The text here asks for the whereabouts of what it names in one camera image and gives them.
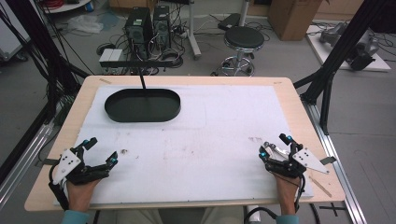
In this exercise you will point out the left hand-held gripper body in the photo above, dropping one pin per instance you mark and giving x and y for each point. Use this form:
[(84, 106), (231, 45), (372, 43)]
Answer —
[(72, 168)]

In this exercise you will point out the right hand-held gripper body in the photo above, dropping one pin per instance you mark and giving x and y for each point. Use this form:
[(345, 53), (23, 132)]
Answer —
[(295, 165)]

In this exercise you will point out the silver metal tool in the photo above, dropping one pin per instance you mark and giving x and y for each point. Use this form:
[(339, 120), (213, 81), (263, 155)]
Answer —
[(277, 151)]

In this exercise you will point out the person's left hand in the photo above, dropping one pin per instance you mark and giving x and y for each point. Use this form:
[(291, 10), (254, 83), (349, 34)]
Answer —
[(80, 193)]

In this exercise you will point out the person's right hand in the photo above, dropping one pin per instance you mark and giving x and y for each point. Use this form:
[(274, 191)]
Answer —
[(286, 193)]

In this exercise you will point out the grey tape piece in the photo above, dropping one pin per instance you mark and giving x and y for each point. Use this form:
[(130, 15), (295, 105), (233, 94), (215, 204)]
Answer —
[(46, 162), (328, 160)]

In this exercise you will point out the thin wooden stick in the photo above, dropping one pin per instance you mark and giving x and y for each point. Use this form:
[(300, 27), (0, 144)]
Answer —
[(320, 186)]

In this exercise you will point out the black oval tray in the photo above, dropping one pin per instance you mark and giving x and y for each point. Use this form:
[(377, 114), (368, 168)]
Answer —
[(142, 105)]

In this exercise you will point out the white foam mat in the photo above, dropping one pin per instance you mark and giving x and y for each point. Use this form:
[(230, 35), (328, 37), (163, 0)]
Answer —
[(186, 146)]

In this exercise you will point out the white box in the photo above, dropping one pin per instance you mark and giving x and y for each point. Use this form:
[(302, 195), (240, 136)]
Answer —
[(111, 56)]

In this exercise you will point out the white floor board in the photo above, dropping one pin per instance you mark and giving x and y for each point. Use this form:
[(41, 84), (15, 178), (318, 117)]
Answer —
[(345, 53)]

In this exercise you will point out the black round stool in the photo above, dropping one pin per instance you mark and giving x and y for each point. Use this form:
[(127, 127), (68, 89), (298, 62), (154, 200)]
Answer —
[(243, 43)]

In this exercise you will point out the grey machine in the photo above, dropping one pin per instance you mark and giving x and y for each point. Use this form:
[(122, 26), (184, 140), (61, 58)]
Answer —
[(355, 43)]

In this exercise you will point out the white plastic bag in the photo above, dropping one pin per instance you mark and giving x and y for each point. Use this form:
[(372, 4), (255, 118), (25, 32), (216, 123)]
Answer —
[(85, 23)]

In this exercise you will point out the large black computer tower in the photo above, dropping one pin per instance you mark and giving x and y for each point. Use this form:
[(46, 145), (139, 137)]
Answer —
[(138, 31)]

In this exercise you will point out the cardboard box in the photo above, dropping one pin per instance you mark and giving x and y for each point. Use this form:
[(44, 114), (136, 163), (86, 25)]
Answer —
[(292, 18)]

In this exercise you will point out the black flat device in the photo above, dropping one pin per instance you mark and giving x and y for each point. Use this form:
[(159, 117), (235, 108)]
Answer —
[(229, 21)]

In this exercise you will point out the slim black computer tower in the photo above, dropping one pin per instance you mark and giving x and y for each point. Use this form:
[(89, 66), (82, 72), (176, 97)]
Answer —
[(162, 26)]

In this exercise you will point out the grey metal stand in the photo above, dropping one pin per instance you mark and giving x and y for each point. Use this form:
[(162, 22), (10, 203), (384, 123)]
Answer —
[(193, 31)]

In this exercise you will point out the aluminium rail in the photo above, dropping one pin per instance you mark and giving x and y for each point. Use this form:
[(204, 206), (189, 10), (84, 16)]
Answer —
[(337, 168), (25, 158)]

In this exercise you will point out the black frame strut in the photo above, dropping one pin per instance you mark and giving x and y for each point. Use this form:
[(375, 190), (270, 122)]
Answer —
[(339, 53), (43, 49)]

